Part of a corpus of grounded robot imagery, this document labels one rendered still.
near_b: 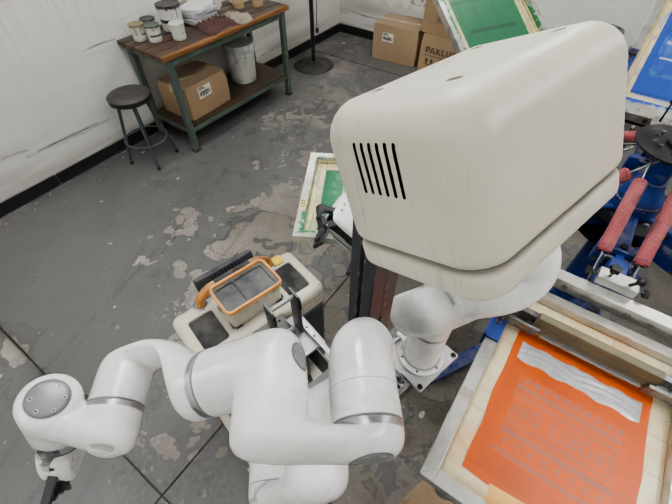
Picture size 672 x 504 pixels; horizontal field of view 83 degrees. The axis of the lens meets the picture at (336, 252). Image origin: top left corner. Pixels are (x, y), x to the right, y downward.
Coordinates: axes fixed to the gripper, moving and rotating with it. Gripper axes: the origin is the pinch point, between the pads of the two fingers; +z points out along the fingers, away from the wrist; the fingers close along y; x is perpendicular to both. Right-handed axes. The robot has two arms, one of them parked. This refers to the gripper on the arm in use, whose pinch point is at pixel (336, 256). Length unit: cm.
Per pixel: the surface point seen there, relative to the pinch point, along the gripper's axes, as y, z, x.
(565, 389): -91, -18, -1
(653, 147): -84, -108, 36
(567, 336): -84, -32, 4
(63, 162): 127, -127, -301
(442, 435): -62, 9, -20
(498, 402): -76, -7, -13
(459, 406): -65, 0, -18
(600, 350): -90, -29, 10
